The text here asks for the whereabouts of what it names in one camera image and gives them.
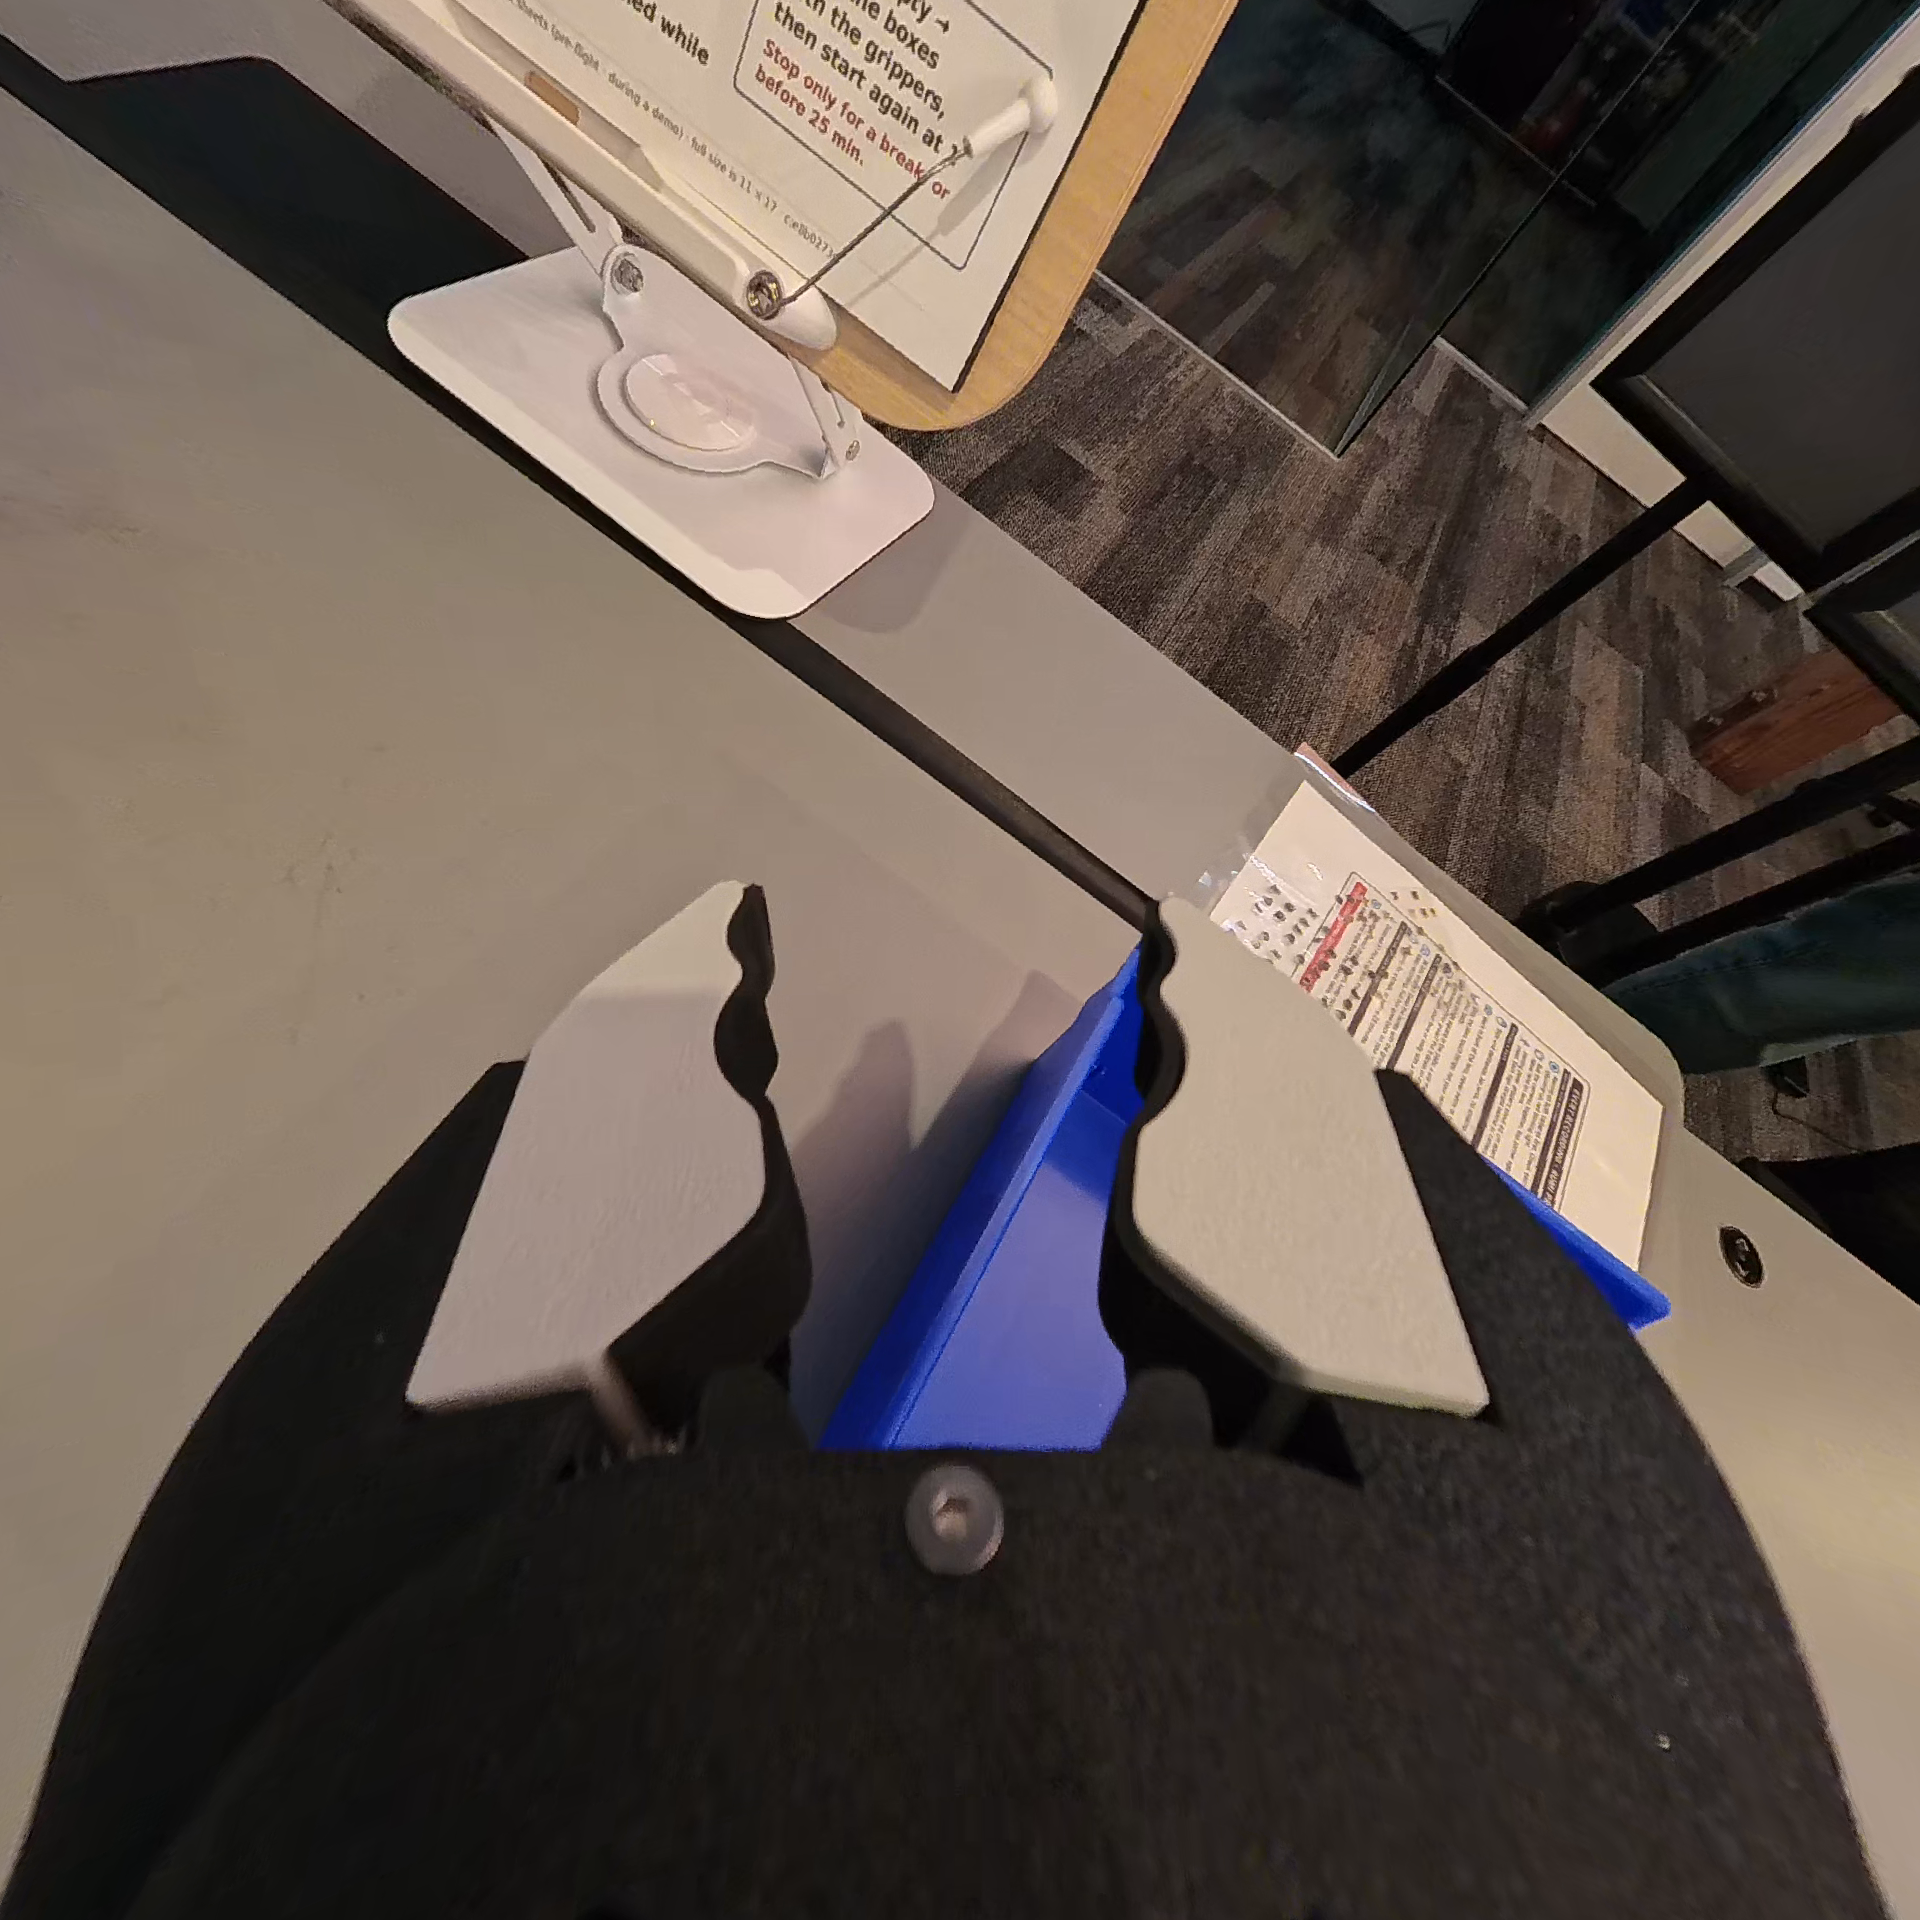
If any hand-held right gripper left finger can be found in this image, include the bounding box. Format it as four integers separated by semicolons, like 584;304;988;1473
404;881;816;1450

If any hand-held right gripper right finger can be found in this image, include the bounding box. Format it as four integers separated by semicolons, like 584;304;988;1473
1103;895;1495;1454

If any blue plastic bin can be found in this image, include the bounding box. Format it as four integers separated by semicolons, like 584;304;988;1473
816;944;1675;1454

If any laminated instruction sheet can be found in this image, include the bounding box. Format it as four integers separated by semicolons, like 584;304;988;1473
1200;775;1670;1266

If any person's leg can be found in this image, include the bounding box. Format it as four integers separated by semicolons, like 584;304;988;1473
1603;873;1920;1076

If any brown wooden box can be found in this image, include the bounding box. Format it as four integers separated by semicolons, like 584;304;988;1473
1693;655;1897;800

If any white folding stand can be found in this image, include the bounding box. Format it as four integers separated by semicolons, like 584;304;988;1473
386;0;1062;621

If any black table divider strip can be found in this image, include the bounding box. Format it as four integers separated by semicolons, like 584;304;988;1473
0;32;1171;930

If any black metal table frame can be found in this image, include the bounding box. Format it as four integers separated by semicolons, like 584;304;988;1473
1332;149;1920;969

